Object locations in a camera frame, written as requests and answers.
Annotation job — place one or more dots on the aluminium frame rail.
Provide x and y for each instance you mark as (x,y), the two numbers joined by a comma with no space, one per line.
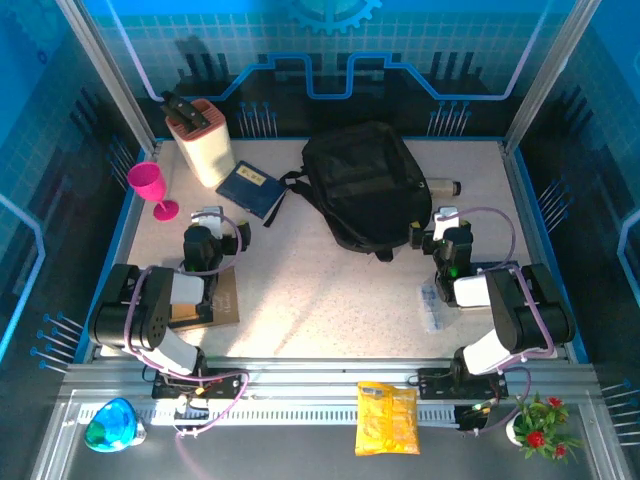
(310,372)

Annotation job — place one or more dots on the cream orange knife block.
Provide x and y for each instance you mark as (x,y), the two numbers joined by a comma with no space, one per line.
(210,150)

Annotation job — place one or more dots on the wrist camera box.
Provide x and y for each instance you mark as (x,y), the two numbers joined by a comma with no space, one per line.
(210,222)
(445,222)

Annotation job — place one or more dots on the blue book with yellow label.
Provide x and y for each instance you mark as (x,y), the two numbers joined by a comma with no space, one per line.
(250,192)

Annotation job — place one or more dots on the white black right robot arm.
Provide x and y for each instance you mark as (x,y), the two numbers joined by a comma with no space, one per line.
(515,310)

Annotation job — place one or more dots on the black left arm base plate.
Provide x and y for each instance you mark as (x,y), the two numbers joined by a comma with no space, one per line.
(225,385)

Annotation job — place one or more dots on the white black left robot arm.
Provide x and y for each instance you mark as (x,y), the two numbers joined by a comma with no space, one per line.
(150,310)

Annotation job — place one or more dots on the blue glass ornament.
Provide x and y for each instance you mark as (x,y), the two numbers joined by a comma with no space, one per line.
(112,425)

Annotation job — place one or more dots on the brown hardcover book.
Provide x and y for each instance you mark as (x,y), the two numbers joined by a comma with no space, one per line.
(225,305)

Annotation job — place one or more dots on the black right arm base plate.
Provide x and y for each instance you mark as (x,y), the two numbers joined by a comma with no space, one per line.
(435,385)

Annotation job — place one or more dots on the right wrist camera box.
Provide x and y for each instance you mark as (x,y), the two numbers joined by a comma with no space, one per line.
(445,222)

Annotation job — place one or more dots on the yellow snack bag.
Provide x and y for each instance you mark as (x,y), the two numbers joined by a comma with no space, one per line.
(387,420)

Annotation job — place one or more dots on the clear plastic packet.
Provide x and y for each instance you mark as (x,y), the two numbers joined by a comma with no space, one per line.
(432,307)

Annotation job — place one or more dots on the black backpack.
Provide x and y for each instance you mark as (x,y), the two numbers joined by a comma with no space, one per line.
(365,190)

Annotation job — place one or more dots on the potted plant with red flowers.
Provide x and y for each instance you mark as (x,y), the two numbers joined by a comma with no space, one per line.
(540,430)

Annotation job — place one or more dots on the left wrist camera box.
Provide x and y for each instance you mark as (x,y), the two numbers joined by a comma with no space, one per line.
(210,222)

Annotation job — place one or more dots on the pink plastic goblet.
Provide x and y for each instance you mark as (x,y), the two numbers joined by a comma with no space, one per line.
(147,182)

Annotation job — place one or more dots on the aluminium frame post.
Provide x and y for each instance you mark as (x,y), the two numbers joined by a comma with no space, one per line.
(550,70)
(107,75)

